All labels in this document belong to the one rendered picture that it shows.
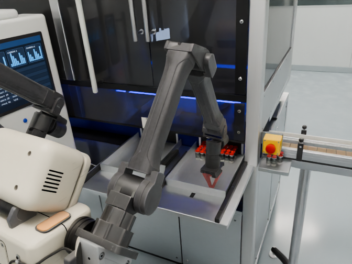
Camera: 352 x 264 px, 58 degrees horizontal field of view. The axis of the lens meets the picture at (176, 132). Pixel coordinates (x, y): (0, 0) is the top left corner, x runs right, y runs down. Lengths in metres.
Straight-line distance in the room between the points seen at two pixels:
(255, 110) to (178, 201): 0.48
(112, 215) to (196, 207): 0.59
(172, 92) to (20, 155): 0.35
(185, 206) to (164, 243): 0.82
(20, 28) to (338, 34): 5.05
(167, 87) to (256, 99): 0.64
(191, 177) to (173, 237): 0.65
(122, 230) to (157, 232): 1.33
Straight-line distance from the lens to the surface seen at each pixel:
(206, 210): 1.24
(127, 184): 0.73
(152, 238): 2.08
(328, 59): 6.01
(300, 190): 1.69
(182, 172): 1.44
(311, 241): 2.46
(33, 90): 0.99
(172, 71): 0.77
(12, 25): 1.59
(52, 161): 0.71
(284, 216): 2.60
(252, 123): 1.38
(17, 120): 1.63
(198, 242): 1.91
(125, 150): 1.67
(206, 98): 0.98
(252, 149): 1.44
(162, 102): 0.75
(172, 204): 1.27
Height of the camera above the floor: 1.68
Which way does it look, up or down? 27 degrees down
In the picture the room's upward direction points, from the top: 4 degrees counter-clockwise
